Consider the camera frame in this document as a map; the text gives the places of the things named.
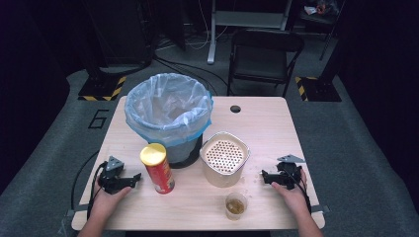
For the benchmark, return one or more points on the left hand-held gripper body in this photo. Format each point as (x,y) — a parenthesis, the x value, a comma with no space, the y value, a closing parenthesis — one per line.
(112,177)

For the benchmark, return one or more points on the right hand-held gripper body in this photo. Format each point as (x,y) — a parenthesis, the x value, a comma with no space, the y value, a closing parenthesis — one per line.
(290,174)

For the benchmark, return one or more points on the red chip can yellow lid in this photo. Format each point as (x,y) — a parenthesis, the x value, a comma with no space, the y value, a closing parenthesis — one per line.
(159,174)

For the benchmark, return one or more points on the clear plastic cup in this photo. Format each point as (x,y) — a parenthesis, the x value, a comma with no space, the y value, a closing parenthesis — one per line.
(235,207)

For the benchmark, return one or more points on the beige strainer container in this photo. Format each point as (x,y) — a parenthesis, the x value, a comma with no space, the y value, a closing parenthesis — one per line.
(224,174)

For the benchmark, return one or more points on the black trash bin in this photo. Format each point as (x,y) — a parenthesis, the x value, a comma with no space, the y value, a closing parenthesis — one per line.
(184,154)

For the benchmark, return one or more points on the clear blue-edged bin liner bag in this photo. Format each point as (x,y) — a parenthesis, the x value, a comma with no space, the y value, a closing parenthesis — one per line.
(168,108)

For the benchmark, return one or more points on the person's right hand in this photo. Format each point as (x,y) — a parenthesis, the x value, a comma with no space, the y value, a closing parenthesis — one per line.
(296,199)

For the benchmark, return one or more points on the person's left hand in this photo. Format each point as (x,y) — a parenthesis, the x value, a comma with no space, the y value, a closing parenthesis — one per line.
(105,204)

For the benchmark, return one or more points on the grey tape strip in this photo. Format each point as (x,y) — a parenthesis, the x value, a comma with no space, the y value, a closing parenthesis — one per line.
(321,208)
(77,210)

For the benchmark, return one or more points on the black folding chair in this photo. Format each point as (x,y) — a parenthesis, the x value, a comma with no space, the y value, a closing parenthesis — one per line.
(260,62)

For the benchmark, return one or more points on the black equipment cabinet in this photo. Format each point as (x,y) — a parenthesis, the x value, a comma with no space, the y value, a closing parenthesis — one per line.
(122,33)

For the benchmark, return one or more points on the cluttered dark side table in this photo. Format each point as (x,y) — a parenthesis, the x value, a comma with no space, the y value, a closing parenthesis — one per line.
(318,10)

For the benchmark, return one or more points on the white metal desk frame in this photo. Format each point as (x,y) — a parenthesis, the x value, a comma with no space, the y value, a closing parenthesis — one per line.
(247,18)

